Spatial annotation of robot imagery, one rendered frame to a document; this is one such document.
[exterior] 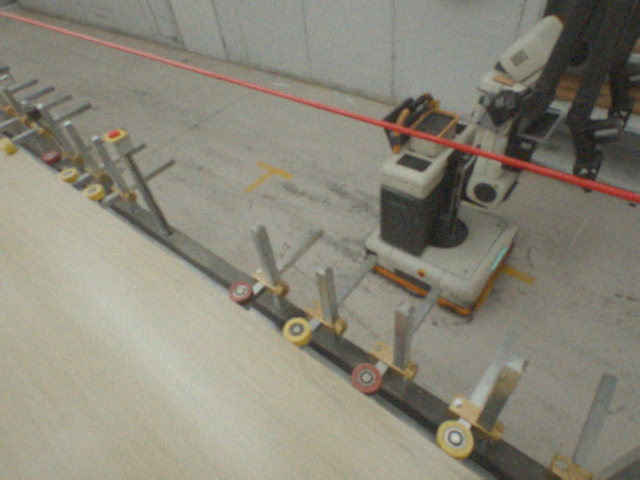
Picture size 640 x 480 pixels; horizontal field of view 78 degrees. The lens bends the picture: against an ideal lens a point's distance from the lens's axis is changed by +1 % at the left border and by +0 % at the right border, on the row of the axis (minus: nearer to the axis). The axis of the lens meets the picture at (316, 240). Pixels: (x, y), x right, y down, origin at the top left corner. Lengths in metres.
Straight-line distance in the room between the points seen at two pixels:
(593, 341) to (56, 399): 2.29
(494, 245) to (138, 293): 1.74
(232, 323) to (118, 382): 0.35
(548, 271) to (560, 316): 0.31
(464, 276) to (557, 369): 0.61
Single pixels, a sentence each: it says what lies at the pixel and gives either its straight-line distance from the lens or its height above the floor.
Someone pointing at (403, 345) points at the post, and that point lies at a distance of 1.07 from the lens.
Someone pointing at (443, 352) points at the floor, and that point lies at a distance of 2.21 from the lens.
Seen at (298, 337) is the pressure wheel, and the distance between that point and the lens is 1.19.
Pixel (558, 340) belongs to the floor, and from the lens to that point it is 2.41.
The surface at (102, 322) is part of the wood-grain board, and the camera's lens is 1.49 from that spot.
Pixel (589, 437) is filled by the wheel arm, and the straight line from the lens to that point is 1.26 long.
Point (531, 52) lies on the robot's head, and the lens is 1.61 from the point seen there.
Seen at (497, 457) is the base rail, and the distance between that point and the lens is 1.32.
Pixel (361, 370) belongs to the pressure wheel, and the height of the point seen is 0.91.
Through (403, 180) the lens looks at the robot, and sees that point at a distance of 1.87.
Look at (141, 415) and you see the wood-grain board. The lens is 1.25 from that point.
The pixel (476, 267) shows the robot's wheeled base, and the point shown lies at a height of 0.28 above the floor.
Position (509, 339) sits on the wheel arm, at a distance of 1.34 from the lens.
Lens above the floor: 1.93
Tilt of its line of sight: 46 degrees down
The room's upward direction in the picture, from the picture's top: 9 degrees counter-clockwise
